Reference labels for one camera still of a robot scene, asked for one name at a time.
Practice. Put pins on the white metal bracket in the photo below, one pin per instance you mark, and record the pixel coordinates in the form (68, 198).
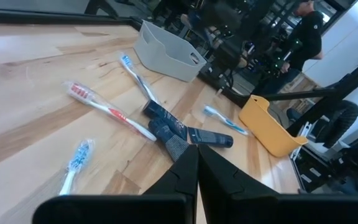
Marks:
(301, 137)

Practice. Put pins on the white toothbrush blue bristles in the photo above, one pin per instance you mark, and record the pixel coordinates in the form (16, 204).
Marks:
(76, 161)

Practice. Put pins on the yellow plastic bin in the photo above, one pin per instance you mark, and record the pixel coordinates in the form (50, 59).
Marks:
(269, 130)

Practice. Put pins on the black diagonal frame brace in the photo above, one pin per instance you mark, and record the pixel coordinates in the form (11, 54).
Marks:
(297, 94)

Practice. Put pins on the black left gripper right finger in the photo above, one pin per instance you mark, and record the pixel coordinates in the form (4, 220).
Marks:
(253, 208)

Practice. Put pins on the white plastic bin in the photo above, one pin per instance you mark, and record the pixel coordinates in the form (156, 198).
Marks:
(166, 53)

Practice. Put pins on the light blue toothbrush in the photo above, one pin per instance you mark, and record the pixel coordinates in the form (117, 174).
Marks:
(225, 120)

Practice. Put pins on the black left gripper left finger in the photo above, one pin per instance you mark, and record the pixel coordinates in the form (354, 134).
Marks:
(154, 208)

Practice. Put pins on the black frame post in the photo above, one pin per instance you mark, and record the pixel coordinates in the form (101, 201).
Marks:
(337, 90)

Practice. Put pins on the blue-capped clear tube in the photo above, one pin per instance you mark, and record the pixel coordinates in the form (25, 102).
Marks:
(137, 77)

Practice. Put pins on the background robot station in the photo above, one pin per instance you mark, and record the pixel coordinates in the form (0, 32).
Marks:
(275, 59)

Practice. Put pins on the red white toothbrush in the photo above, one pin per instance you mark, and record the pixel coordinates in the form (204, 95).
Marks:
(113, 113)

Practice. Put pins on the person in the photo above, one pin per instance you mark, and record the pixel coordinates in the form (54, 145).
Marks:
(306, 34)

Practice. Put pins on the black control box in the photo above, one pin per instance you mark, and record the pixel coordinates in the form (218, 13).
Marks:
(309, 168)

